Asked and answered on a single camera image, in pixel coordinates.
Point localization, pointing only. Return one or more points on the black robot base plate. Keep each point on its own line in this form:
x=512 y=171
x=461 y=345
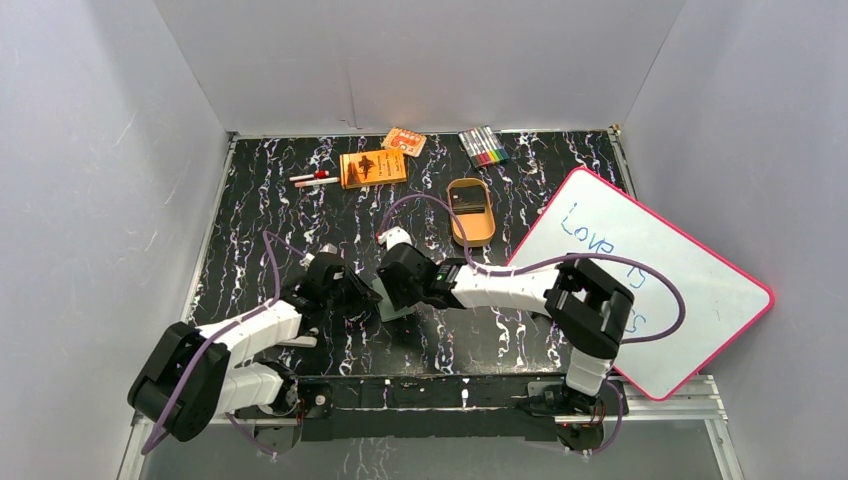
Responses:
x=435 y=406

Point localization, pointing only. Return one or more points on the tan oval tray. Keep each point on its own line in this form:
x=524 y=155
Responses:
x=477 y=229

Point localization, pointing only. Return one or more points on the black cards in tray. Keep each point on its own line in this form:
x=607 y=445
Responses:
x=470 y=199

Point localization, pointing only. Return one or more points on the white marker pen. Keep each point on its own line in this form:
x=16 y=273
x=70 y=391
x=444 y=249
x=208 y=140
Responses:
x=317 y=182

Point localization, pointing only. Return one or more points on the aluminium frame rail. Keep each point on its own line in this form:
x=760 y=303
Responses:
x=698 y=400

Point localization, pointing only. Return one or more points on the small orange card pack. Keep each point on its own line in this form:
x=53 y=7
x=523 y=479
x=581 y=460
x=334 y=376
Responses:
x=410 y=143

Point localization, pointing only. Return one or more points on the pink framed whiteboard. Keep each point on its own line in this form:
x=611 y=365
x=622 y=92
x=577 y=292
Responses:
x=690 y=303

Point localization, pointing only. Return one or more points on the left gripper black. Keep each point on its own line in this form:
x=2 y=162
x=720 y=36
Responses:
x=357 y=299

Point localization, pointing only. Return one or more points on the coloured marker set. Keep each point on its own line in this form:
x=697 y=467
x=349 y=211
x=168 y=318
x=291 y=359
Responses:
x=483 y=147

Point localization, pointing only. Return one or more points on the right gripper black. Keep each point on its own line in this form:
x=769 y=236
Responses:
x=399 y=300

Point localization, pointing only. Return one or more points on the white whiteboard eraser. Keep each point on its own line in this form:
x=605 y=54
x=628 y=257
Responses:
x=305 y=341

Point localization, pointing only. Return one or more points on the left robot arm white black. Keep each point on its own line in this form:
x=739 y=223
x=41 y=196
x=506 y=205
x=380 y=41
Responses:
x=195 y=374

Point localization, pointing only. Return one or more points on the orange book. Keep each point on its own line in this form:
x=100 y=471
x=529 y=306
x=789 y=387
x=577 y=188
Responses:
x=372 y=168

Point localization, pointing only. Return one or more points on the red capped marker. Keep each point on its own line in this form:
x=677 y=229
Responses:
x=320 y=174

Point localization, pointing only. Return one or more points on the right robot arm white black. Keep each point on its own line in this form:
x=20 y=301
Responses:
x=586 y=303

